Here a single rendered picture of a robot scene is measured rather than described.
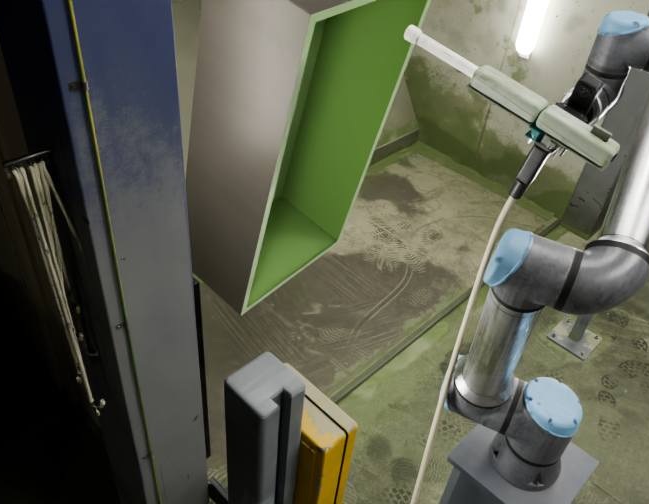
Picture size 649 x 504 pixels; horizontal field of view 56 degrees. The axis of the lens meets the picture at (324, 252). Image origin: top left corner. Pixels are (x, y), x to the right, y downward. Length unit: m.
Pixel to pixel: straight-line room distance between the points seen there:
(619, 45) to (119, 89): 1.02
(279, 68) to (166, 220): 0.67
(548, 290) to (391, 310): 1.89
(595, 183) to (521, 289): 2.61
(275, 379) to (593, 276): 0.68
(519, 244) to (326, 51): 1.36
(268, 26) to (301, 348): 1.56
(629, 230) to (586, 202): 2.59
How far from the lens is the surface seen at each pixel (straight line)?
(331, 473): 0.73
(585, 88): 1.34
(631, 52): 1.48
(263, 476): 0.67
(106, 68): 0.91
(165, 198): 1.06
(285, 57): 1.59
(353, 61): 2.24
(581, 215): 3.84
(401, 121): 4.13
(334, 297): 2.99
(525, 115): 1.27
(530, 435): 1.67
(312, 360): 2.71
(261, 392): 0.60
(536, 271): 1.13
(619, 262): 1.16
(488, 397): 1.60
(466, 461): 1.81
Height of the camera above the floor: 2.12
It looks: 40 degrees down
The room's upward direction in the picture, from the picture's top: 6 degrees clockwise
